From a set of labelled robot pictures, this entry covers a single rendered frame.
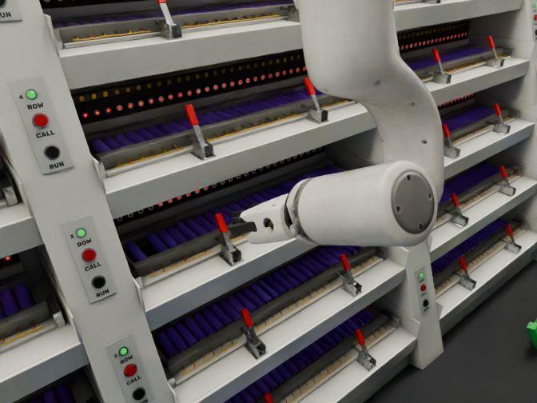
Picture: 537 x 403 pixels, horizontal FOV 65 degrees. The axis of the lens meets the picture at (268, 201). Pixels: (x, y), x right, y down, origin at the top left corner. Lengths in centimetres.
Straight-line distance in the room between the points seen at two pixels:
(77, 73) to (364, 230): 45
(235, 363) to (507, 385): 65
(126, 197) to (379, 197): 40
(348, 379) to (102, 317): 59
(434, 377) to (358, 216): 84
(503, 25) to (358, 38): 121
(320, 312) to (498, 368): 50
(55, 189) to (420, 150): 47
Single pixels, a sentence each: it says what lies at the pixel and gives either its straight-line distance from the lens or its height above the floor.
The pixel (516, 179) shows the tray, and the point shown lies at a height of 31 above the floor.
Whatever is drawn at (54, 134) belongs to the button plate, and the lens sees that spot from 64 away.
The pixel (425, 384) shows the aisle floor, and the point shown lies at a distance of 120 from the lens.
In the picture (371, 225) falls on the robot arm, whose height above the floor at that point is 62.
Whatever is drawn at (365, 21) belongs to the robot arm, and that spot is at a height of 80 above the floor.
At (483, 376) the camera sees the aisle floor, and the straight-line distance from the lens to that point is 122.
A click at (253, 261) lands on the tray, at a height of 48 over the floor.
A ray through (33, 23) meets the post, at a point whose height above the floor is 91.
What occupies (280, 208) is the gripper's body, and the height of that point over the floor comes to 62.
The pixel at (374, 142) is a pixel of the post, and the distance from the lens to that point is 101.
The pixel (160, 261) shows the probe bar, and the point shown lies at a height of 53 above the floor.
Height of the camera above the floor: 76
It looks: 14 degrees down
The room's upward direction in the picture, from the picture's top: 14 degrees counter-clockwise
